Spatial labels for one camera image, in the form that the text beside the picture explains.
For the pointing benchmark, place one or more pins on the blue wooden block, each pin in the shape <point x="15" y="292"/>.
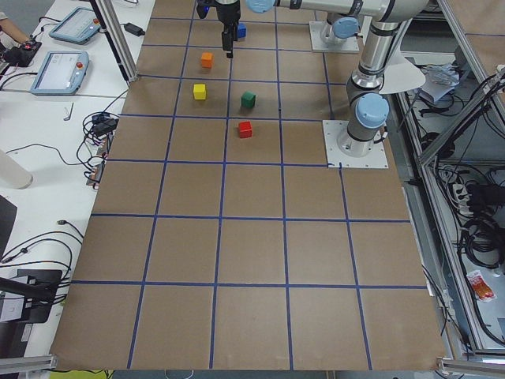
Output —
<point x="241" y="31"/>

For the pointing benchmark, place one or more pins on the red wooden block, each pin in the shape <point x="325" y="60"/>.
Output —
<point x="245" y="129"/>

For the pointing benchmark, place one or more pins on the lower teach pendant tablet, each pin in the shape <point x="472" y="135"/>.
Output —
<point x="61" y="73"/>

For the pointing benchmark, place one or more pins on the metal allen key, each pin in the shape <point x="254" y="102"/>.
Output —
<point x="68" y="113"/>

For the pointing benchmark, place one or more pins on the upper teach pendant tablet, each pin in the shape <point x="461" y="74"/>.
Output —
<point x="77" y="27"/>

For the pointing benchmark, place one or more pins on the red snack packet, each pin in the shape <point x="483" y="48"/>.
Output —
<point x="481" y="289"/>

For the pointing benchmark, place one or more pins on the black power adapter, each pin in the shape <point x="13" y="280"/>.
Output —
<point x="134" y="29"/>

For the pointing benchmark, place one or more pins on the yellow wooden block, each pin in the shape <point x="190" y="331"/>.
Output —
<point x="199" y="91"/>

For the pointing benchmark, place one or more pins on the teach pendant tablet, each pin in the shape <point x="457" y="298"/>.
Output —
<point x="77" y="27"/>
<point x="61" y="73"/>

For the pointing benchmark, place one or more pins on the white power strip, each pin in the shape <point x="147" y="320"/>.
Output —
<point x="461" y="198"/>

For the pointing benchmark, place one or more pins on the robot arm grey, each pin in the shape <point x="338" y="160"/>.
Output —
<point x="336" y="34"/>
<point x="368" y="108"/>

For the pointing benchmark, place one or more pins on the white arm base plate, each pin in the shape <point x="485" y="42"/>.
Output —
<point x="324" y="40"/>
<point x="343" y="151"/>

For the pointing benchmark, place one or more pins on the orange wooden block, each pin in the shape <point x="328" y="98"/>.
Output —
<point x="207" y="60"/>

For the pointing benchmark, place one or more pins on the aluminium frame post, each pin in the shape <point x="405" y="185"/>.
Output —
<point x="108" y="20"/>

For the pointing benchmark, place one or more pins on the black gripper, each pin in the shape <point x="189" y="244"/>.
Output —
<point x="226" y="16"/>

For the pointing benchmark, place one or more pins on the black monitor stand base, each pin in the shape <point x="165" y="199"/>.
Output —
<point x="27" y="298"/>

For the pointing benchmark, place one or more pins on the green wooden block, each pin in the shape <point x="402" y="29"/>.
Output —
<point x="248" y="99"/>

